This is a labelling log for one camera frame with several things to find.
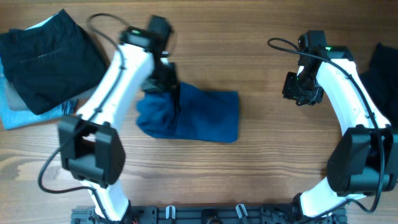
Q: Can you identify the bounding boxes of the blue polo shirt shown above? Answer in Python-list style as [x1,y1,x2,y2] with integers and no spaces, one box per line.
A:
[136,82,239,143]

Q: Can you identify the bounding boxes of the black garment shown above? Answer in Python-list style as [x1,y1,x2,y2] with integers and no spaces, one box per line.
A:
[359,43,397,128]

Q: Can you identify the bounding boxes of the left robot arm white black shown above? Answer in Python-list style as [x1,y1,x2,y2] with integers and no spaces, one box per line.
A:
[58,44,176,223]

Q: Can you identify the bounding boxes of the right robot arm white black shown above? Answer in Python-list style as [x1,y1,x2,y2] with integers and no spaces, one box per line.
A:
[282,58,397,222]

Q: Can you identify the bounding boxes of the folded black pants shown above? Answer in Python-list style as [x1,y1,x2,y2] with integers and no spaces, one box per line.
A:
[1,10,106,115]

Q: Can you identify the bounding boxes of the folded grey garment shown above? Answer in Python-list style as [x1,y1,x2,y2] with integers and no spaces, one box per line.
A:
[4,80,96,111]

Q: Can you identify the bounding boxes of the folded light blue jeans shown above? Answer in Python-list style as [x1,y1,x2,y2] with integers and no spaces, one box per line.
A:
[1,64,78,130]

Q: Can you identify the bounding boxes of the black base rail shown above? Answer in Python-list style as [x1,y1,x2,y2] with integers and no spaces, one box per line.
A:
[70,204,348,224]

